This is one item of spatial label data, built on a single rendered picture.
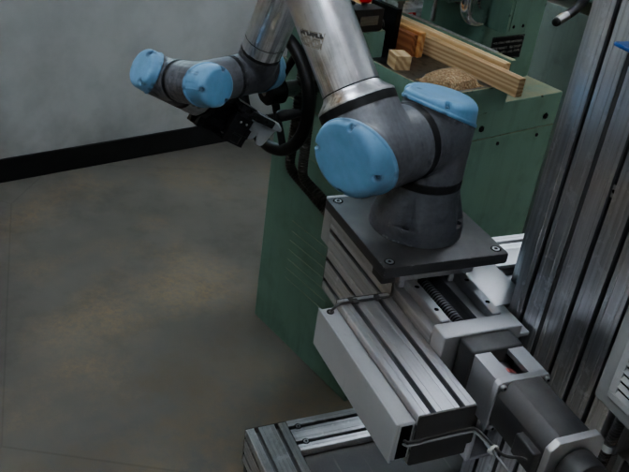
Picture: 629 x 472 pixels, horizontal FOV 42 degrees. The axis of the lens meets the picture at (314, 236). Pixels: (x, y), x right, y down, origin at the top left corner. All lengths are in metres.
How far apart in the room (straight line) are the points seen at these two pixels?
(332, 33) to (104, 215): 1.89
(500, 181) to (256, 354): 0.82
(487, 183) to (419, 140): 0.98
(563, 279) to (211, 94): 0.64
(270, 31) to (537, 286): 0.61
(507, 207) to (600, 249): 1.08
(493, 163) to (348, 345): 1.01
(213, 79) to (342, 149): 0.36
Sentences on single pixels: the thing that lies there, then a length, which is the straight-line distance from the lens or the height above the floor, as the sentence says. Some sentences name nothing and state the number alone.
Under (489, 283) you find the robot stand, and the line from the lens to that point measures 1.41.
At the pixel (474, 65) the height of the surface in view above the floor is 0.93.
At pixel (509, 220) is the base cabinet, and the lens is 2.28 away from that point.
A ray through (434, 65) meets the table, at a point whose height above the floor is 0.90.
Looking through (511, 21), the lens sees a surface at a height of 0.99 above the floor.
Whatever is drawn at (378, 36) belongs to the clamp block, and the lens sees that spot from 1.83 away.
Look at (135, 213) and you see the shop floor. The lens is 2.94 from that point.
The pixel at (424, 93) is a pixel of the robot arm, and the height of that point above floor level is 1.05.
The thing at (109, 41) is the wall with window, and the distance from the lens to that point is 3.12.
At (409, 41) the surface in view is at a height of 0.93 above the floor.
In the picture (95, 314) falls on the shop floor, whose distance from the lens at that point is 2.44.
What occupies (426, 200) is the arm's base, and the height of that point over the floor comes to 0.89.
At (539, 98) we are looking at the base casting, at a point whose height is 0.79.
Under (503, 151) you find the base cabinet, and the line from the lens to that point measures 2.11.
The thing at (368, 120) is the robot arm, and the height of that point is 1.04.
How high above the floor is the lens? 1.45
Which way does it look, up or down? 30 degrees down
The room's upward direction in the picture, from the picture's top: 8 degrees clockwise
